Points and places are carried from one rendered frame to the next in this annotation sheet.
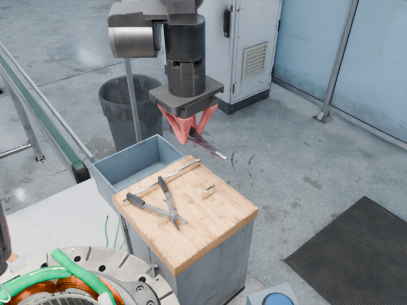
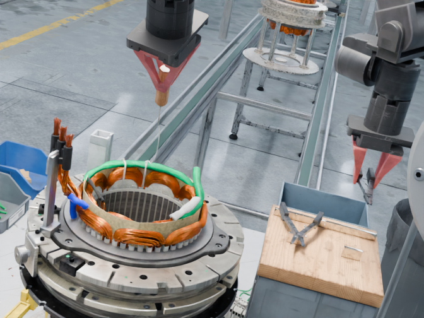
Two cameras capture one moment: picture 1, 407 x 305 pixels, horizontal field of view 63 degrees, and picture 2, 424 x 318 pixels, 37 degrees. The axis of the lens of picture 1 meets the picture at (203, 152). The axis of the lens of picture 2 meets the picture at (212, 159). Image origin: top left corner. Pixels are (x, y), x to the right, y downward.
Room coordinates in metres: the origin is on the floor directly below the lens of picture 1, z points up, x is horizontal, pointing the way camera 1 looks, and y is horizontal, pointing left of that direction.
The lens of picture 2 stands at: (-0.35, -0.46, 1.58)
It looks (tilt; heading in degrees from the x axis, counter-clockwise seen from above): 24 degrees down; 46
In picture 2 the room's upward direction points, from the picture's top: 12 degrees clockwise
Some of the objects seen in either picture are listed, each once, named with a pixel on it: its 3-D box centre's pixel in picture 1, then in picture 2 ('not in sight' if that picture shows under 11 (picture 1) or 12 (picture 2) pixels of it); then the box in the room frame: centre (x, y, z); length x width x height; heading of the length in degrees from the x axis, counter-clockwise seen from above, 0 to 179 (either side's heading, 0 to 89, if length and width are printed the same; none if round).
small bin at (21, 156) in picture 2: not in sight; (21, 170); (0.27, 0.85, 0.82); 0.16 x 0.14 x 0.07; 130
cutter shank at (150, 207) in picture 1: (158, 210); (292, 226); (0.38, 0.08, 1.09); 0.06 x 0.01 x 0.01; 65
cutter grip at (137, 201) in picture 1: (135, 200); (283, 211); (0.40, 0.12, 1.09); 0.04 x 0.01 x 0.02; 55
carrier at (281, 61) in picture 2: not in sight; (288, 31); (1.95, 1.58, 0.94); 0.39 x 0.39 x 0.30
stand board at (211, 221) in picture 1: (183, 206); (320, 251); (0.42, 0.04, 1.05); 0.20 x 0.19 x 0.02; 40
